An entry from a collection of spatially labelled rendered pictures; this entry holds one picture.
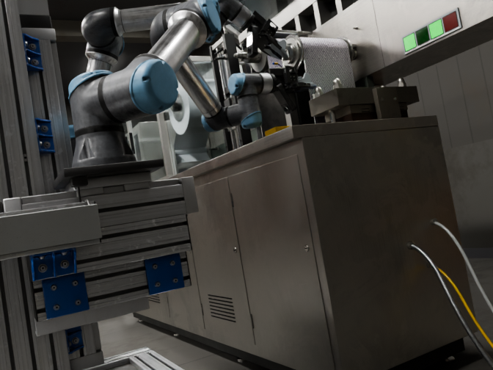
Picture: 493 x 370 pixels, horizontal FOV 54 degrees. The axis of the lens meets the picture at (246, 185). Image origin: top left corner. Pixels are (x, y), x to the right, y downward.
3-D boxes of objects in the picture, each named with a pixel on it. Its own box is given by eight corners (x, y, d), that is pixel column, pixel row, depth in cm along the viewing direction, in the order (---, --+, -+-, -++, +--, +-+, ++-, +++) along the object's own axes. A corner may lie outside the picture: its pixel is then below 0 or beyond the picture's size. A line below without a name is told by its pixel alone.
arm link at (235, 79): (228, 100, 172) (224, 76, 172) (254, 99, 177) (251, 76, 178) (238, 93, 165) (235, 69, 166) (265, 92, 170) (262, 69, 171)
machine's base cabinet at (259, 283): (126, 322, 362) (109, 209, 367) (204, 302, 393) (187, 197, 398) (350, 422, 143) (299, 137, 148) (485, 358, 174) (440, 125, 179)
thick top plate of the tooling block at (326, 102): (311, 117, 179) (308, 100, 179) (389, 111, 198) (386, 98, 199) (339, 105, 165) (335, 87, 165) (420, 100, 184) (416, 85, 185)
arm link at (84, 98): (97, 137, 126) (90, 86, 127) (139, 126, 120) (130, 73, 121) (62, 134, 115) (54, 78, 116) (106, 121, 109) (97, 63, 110)
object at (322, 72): (311, 106, 185) (303, 59, 186) (357, 103, 196) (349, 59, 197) (312, 105, 184) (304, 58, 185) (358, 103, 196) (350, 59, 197)
